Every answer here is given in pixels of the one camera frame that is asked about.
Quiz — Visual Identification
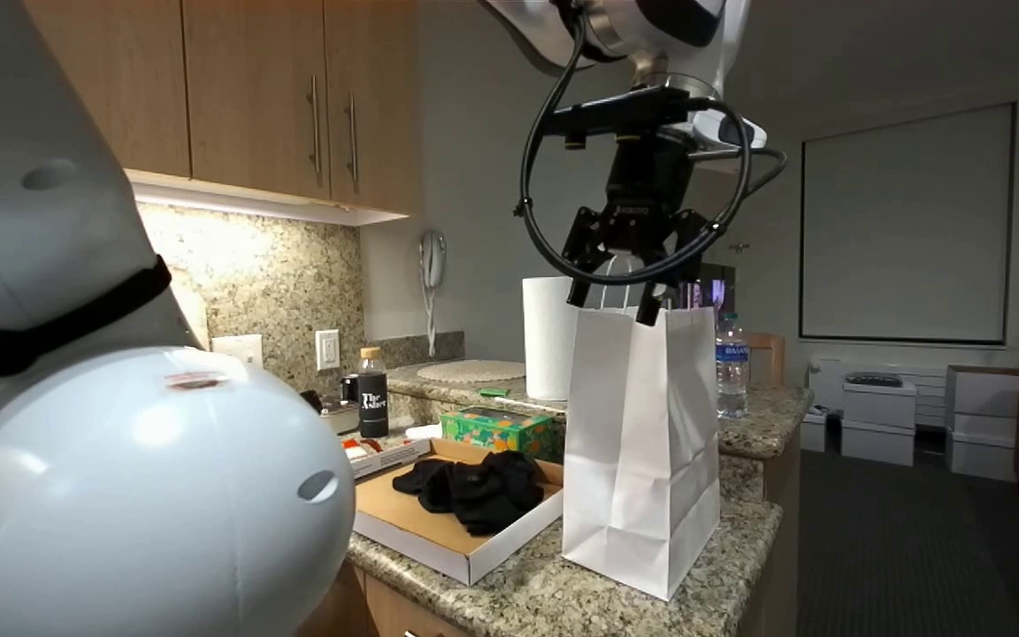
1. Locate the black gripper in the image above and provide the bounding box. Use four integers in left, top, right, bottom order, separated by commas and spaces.
560, 138, 714, 330

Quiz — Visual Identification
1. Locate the white paper bag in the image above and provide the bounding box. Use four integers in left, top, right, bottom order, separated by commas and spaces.
560, 299, 724, 601

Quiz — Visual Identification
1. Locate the green tissue box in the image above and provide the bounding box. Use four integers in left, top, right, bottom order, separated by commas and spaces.
437, 408, 569, 468

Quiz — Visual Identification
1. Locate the white storage box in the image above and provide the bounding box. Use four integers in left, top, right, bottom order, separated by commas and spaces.
946, 363, 1019, 483
801, 402, 832, 455
838, 416, 921, 471
838, 371, 921, 431

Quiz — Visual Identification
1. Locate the cardboard cover box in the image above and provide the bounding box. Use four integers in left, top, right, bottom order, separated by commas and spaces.
348, 436, 569, 586

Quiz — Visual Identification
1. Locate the small lit screen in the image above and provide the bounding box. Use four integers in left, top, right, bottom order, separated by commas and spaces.
697, 261, 740, 318

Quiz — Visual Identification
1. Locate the white paper towel roll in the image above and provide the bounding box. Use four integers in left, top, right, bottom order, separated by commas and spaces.
520, 271, 587, 402

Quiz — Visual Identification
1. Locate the blue capped water bottle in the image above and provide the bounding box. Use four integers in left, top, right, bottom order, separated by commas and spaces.
714, 325, 755, 422

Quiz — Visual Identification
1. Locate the wooden dining chair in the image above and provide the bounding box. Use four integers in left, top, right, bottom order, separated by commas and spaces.
743, 330, 792, 394

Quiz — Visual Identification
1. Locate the round woven placemat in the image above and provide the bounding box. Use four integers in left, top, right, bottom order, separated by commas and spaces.
414, 356, 531, 390

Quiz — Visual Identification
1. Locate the white projector screen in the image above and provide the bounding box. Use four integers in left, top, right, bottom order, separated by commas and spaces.
797, 100, 1019, 346

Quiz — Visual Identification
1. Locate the dark sauce bottle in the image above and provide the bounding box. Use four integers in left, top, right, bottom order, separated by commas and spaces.
355, 344, 394, 438

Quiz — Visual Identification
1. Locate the wooden counter base cabinet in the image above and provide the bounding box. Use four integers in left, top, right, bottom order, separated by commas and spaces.
348, 568, 472, 637

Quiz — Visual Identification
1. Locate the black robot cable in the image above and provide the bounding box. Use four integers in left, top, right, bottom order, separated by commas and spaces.
518, 9, 790, 285

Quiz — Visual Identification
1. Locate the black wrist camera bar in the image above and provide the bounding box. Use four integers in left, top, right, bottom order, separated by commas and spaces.
541, 80, 770, 154

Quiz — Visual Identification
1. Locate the white wall outlet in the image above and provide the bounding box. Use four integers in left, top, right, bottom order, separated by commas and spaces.
209, 332, 267, 371
312, 325, 342, 371

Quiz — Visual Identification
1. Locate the wooden wall cabinet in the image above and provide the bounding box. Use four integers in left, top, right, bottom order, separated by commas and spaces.
21, 0, 423, 227

